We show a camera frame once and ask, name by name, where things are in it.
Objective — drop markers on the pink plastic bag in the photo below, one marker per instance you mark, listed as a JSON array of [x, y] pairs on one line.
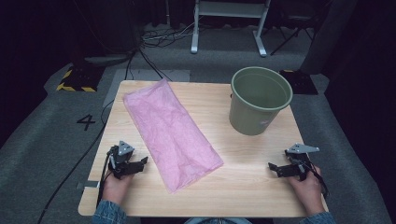
[[169, 133]]

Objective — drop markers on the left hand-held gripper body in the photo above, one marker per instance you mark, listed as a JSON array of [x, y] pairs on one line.
[[124, 148]]

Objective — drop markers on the person's right hand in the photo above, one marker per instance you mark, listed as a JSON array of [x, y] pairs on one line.
[[309, 194]]

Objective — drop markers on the black folding tripod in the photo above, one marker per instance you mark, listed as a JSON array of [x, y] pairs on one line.
[[289, 37]]

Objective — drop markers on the white metal stand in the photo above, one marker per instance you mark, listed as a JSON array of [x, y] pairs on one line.
[[229, 9]]

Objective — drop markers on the green plastic bucket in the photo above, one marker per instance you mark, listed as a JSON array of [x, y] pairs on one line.
[[249, 119]]

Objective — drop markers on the black yellow striped base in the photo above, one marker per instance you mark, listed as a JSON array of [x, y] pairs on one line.
[[79, 79], [303, 84]]

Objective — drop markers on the grey table edge tab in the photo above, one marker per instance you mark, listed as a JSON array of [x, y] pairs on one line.
[[88, 184]]

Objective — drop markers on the person's left hand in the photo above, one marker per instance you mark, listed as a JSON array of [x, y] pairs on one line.
[[115, 189]]

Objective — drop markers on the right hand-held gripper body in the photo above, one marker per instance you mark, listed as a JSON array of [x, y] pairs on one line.
[[301, 148]]

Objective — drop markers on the grey curtain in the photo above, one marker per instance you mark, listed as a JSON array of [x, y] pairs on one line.
[[330, 34]]

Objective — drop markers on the person's denim lap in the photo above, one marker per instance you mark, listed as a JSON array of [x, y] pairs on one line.
[[218, 221]]

